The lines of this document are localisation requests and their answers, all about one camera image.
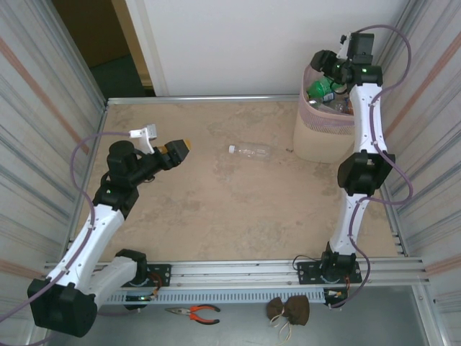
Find green bottle yellow cap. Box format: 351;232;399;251
307;78;339;100

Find beige bin with pink liner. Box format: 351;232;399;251
292;59;357;163

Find clear unlabelled bottle white cap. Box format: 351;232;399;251
228;143;272;160

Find brown cloth bag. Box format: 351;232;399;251
284;297;310;327
266;298;288;321

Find white door frame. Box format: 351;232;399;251
111;0;170;97

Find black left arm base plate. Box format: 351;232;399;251
146;264;172;288

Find aluminium mounting rail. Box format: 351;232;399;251
42;257;431;289

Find grey slotted cable duct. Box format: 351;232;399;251
97;288;327;306

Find orange handled pliers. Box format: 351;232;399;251
164;304;221;325

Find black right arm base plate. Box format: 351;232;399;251
297;261;362;285

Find cream string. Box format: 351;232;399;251
269;312;293;342

